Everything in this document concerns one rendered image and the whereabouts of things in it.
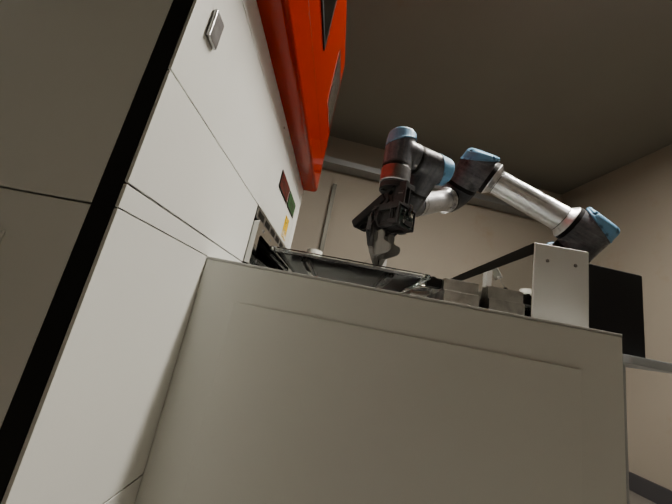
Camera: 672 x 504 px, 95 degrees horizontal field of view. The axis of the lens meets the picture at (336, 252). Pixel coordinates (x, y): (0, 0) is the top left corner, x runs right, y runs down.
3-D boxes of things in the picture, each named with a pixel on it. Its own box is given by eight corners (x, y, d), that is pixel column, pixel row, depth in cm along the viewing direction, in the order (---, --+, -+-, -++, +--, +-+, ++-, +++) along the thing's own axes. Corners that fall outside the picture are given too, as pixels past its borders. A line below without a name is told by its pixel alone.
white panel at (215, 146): (91, 202, 28) (213, -99, 38) (272, 294, 107) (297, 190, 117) (123, 208, 28) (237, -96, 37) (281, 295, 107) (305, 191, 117)
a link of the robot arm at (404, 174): (375, 167, 78) (394, 181, 83) (372, 184, 77) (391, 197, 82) (400, 159, 72) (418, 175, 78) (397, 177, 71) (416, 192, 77)
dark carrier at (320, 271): (274, 250, 71) (275, 248, 71) (294, 275, 105) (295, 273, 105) (422, 278, 70) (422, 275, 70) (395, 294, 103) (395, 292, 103)
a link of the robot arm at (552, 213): (585, 258, 107) (449, 177, 122) (622, 223, 100) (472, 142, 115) (591, 269, 98) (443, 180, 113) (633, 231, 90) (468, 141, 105)
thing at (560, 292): (532, 322, 51) (535, 241, 54) (432, 324, 104) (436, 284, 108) (590, 333, 50) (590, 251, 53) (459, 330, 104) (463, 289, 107)
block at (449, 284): (443, 289, 70) (444, 276, 71) (438, 291, 74) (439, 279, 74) (478, 296, 70) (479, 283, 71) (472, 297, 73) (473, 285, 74)
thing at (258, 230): (241, 261, 64) (252, 218, 66) (279, 287, 107) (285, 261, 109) (249, 262, 64) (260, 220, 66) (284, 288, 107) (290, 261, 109)
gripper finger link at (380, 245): (384, 265, 67) (390, 225, 69) (363, 265, 72) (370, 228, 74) (392, 269, 69) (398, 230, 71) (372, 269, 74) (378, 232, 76)
